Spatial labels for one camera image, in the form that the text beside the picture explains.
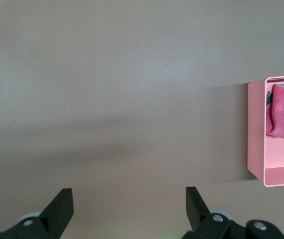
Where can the red microfibre cloth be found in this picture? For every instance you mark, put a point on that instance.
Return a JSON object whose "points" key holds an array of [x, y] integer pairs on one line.
{"points": [[281, 114]]}

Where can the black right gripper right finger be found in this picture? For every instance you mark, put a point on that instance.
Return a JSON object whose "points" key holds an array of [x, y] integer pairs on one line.
{"points": [[201, 221]]}

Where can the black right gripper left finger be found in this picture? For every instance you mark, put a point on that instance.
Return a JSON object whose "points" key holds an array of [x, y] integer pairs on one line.
{"points": [[54, 216]]}

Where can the pink plastic bin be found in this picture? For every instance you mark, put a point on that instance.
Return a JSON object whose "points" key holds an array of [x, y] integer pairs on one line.
{"points": [[256, 129]]}

